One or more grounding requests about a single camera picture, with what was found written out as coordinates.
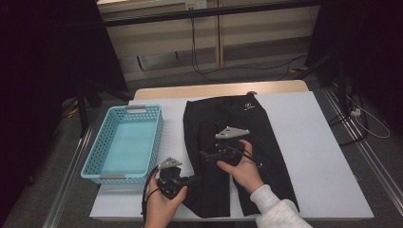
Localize black curtain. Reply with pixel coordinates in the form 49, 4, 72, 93
305, 0, 403, 134
0, 0, 129, 219

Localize left hand-held gripper cable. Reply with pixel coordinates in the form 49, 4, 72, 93
141, 165, 160, 226

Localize small yellow floor item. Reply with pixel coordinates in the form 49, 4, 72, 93
66, 99, 80, 119

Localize black floor cable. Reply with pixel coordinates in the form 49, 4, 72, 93
327, 91, 370, 146

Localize person's left hand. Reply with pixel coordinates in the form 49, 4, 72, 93
144, 172, 188, 228

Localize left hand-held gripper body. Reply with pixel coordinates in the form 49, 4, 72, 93
157, 157, 188, 200

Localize white wall socket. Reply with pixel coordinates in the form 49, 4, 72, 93
184, 0, 207, 10

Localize white floor cable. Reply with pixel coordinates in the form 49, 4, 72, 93
345, 94, 391, 140

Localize metal floor rail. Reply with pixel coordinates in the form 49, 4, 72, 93
322, 88, 403, 217
42, 124, 94, 228

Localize hand-held gripper cable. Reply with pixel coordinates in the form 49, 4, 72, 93
141, 165, 160, 226
227, 145, 264, 169

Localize black wall socket cable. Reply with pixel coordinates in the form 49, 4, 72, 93
193, 53, 309, 77
189, 9, 232, 85

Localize light blue plastic basket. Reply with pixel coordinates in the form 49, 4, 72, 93
80, 104, 164, 185

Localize wooden table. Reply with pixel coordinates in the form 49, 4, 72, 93
89, 79, 374, 221

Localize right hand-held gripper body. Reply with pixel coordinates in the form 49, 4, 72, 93
210, 126, 251, 167

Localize right hand-held gripper cable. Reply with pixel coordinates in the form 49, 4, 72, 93
227, 145, 264, 169

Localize black pants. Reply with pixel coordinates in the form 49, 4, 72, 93
182, 93, 300, 219

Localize person's right hand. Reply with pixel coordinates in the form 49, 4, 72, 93
217, 139, 265, 195

